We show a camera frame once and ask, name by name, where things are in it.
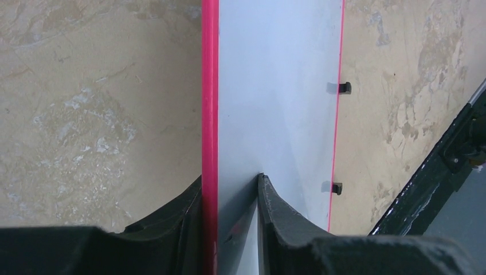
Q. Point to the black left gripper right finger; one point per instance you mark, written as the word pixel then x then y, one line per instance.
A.
pixel 288 243

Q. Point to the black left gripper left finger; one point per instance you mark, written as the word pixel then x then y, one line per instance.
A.
pixel 168 241

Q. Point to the pink framed whiteboard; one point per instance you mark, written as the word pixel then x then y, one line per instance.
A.
pixel 270 81

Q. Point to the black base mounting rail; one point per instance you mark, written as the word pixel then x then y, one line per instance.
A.
pixel 443 172

